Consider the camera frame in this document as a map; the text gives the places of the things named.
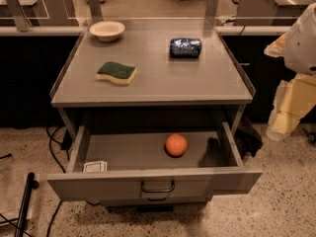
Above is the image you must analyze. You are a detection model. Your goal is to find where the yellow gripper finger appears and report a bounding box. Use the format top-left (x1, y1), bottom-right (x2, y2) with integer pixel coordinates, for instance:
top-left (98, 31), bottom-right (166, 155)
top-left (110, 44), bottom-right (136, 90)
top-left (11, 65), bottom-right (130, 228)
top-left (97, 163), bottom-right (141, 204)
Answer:
top-left (264, 33), bottom-right (288, 57)
top-left (267, 74), bottom-right (316, 141)

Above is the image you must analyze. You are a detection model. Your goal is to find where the orange fruit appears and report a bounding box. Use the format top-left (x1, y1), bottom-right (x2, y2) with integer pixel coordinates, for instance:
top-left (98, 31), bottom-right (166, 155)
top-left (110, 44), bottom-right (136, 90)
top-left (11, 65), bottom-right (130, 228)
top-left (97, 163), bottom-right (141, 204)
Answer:
top-left (165, 133), bottom-right (189, 157)

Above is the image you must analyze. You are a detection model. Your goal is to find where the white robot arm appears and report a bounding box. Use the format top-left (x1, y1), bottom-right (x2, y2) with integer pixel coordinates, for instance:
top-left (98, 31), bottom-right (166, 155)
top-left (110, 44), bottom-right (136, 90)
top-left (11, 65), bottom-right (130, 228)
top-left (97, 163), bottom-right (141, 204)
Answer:
top-left (264, 3), bottom-right (316, 140)

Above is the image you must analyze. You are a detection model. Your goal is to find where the open grey top drawer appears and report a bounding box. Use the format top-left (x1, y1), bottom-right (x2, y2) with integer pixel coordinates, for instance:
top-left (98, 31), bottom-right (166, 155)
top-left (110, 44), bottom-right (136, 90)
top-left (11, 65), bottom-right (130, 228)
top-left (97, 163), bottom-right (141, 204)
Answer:
top-left (47, 123), bottom-right (262, 206)

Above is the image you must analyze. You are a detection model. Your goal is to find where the grey background table right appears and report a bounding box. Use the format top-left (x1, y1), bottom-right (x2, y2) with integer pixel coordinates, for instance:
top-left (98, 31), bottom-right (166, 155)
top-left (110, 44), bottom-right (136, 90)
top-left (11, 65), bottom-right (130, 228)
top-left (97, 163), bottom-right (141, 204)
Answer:
top-left (234, 0), bottom-right (316, 26)

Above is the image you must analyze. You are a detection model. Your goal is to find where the grey background table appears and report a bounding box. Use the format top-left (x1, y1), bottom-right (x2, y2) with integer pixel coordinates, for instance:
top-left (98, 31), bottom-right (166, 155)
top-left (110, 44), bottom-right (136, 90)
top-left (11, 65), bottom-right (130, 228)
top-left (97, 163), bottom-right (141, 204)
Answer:
top-left (234, 0), bottom-right (316, 26)
top-left (0, 0), bottom-right (78, 26)

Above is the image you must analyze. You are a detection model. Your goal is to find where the black cloth behind cabinet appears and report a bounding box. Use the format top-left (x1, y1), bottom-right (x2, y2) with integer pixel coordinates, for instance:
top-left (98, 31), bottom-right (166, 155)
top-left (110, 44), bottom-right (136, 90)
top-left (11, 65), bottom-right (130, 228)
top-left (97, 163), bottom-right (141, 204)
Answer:
top-left (234, 116), bottom-right (263, 158)

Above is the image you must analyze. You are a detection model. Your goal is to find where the blue soda can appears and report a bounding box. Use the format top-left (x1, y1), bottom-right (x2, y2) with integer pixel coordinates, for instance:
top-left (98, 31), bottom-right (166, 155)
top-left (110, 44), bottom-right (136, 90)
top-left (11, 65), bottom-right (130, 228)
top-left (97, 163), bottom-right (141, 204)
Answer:
top-left (169, 38), bottom-right (202, 58)

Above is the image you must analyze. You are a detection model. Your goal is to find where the grey metal cabinet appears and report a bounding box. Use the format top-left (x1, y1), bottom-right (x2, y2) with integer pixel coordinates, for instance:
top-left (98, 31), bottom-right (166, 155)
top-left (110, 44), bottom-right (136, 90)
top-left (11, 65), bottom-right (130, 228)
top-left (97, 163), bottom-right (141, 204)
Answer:
top-left (51, 18), bottom-right (255, 135)

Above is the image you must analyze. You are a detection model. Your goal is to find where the green and yellow sponge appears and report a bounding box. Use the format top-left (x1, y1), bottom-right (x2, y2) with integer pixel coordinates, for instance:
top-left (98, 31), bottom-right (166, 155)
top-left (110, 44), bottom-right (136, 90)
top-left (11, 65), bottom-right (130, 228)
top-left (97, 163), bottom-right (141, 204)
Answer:
top-left (97, 61), bottom-right (137, 85)

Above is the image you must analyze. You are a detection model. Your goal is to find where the white ceramic bowl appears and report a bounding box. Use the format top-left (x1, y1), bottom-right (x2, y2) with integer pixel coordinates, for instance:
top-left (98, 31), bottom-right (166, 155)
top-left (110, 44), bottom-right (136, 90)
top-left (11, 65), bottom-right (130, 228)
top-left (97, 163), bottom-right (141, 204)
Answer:
top-left (90, 21), bottom-right (125, 42)

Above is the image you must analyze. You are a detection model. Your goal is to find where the small white plastic container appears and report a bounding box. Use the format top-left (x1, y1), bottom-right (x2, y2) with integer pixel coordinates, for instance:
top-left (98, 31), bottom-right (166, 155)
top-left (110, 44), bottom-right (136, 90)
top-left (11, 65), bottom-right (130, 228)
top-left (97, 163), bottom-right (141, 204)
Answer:
top-left (83, 161), bottom-right (108, 172)

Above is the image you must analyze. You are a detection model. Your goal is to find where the grey background table left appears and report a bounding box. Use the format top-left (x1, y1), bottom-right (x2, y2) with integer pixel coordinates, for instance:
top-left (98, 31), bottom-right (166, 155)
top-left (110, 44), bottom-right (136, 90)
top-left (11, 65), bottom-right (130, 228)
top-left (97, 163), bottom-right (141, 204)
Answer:
top-left (0, 0), bottom-right (78, 26)

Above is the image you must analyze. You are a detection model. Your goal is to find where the black pole stand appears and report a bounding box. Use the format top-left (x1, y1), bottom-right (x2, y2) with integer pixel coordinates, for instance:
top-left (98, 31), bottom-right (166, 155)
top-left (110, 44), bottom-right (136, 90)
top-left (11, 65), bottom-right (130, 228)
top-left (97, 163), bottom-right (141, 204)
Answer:
top-left (14, 172), bottom-right (39, 237)

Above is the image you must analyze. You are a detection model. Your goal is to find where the metal drawer handle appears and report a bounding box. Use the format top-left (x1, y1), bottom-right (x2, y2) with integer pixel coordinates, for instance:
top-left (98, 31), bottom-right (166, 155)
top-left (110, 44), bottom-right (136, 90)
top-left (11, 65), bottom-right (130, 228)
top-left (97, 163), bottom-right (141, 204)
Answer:
top-left (141, 181), bottom-right (175, 194)

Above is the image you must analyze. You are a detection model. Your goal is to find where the black cable on floor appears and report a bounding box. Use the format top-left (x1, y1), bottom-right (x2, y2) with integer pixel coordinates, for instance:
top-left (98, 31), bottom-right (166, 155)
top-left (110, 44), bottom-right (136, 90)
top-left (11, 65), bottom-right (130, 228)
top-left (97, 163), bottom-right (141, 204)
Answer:
top-left (44, 125), bottom-right (71, 237)

